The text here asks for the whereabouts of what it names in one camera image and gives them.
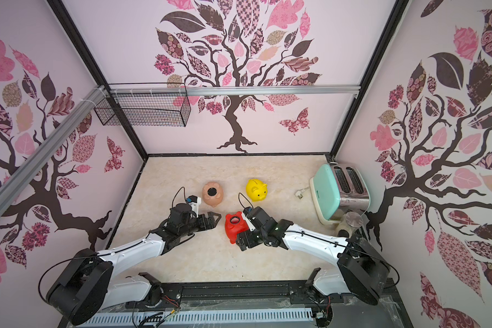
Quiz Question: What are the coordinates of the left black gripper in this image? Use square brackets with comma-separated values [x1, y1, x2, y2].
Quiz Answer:
[181, 212, 224, 238]

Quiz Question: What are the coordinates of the red piggy bank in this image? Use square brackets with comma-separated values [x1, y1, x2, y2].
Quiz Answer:
[225, 211, 249, 244]

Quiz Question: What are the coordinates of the yellow piggy bank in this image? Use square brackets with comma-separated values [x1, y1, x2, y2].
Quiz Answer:
[246, 178, 267, 202]

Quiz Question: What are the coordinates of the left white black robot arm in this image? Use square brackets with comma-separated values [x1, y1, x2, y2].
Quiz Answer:
[41, 202, 221, 326]

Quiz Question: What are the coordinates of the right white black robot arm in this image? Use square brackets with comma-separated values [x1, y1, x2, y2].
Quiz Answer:
[225, 207, 394, 306]

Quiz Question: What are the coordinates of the white toaster plug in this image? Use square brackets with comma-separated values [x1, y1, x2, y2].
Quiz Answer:
[295, 187, 310, 200]

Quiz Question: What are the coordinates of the mint green toaster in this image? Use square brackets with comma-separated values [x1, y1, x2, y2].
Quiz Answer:
[310, 163, 370, 226]

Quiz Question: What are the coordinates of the glass jar black lid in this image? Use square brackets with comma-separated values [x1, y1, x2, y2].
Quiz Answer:
[336, 211, 363, 238]

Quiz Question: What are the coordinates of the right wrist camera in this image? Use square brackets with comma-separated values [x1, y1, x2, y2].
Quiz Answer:
[241, 207, 256, 231]

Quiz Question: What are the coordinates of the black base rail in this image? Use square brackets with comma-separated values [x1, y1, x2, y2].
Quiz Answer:
[106, 280, 399, 306]

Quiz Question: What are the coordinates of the white cable duct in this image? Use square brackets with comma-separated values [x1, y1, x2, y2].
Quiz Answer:
[81, 307, 315, 327]

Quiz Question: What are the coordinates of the black wire basket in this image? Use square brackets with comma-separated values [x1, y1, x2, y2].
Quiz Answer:
[94, 82, 191, 127]

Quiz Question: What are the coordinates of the back aluminium rail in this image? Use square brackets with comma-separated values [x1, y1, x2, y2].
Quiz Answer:
[109, 83, 361, 96]

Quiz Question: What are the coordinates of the aluminium rail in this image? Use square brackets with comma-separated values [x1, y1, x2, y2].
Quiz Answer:
[109, 83, 361, 96]
[0, 86, 107, 218]

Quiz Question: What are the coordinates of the left aluminium rail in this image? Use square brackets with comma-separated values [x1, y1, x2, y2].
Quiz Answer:
[0, 86, 107, 218]

